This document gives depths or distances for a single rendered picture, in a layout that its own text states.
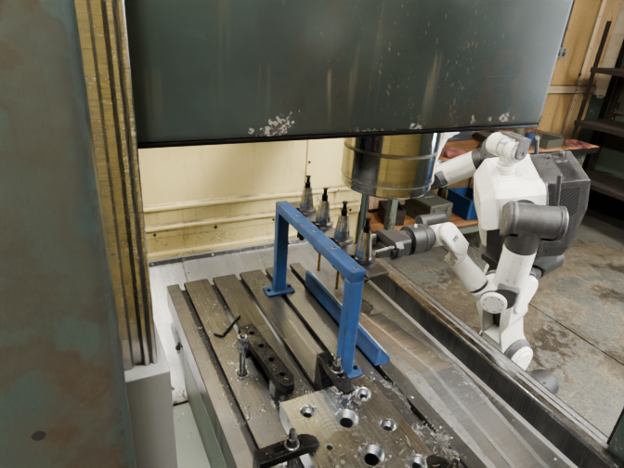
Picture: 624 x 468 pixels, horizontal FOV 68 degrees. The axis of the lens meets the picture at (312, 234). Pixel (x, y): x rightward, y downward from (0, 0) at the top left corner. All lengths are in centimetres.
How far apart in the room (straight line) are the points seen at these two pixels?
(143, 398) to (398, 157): 49
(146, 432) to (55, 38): 42
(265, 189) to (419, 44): 131
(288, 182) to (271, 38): 139
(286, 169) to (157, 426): 144
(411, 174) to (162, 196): 118
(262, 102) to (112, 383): 33
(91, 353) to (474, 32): 59
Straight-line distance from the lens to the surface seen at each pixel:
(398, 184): 75
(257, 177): 185
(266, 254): 196
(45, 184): 30
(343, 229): 123
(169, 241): 185
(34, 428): 39
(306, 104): 57
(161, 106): 52
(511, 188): 149
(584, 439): 151
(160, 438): 59
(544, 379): 242
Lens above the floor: 176
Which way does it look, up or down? 25 degrees down
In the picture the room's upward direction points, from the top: 4 degrees clockwise
